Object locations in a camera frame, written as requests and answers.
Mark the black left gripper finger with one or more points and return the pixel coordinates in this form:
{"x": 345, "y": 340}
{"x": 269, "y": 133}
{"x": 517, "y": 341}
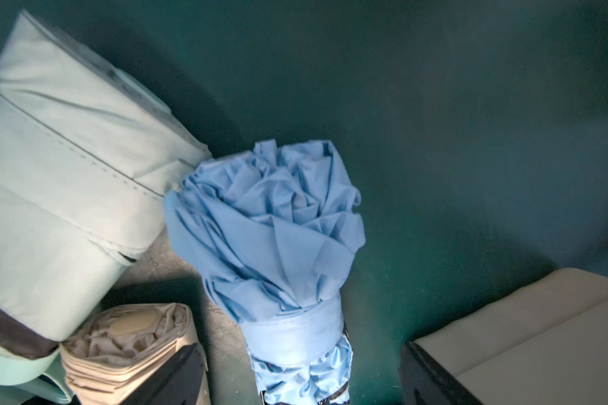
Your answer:
{"x": 180, "y": 381}

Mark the orange beige umbrella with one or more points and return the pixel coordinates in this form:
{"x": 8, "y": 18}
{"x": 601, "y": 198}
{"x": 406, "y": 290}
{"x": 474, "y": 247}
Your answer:
{"x": 117, "y": 351}

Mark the sky blue umbrella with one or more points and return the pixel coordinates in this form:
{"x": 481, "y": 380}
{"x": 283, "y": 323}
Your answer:
{"x": 273, "y": 233}

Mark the mint green umbrella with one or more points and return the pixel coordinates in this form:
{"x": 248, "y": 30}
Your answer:
{"x": 87, "y": 155}

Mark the beige plastic storage box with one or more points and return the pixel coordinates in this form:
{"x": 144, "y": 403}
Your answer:
{"x": 546, "y": 343}

